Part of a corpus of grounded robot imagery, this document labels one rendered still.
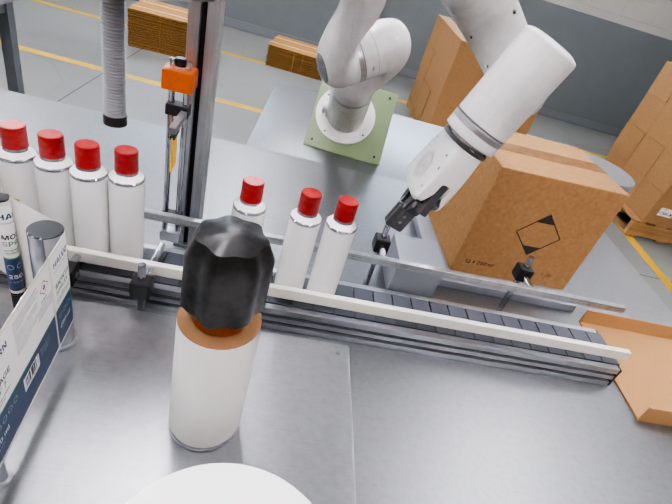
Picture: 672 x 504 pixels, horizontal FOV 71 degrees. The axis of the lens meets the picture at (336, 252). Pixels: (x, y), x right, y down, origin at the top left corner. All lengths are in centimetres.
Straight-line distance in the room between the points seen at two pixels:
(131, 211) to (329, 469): 47
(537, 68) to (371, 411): 54
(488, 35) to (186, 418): 66
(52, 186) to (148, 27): 412
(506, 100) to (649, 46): 645
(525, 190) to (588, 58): 582
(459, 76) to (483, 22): 328
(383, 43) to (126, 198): 70
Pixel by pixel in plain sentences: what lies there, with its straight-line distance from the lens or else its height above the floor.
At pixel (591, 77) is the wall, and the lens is 692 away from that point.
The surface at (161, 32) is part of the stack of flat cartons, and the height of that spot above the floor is 18.
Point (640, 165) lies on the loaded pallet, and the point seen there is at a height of 44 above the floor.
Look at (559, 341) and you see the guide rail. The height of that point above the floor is 91.
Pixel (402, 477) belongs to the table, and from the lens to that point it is 75.
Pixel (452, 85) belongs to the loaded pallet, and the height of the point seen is 57.
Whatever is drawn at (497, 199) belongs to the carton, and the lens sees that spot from 103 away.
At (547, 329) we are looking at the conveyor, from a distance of 105.
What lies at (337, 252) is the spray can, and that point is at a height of 100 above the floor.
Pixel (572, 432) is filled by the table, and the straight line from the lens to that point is 96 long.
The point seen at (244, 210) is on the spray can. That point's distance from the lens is 73.
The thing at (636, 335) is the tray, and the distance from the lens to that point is 131.
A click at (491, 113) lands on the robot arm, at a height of 128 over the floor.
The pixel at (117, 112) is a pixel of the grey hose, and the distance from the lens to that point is 84.
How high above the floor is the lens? 144
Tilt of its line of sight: 35 degrees down
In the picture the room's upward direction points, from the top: 18 degrees clockwise
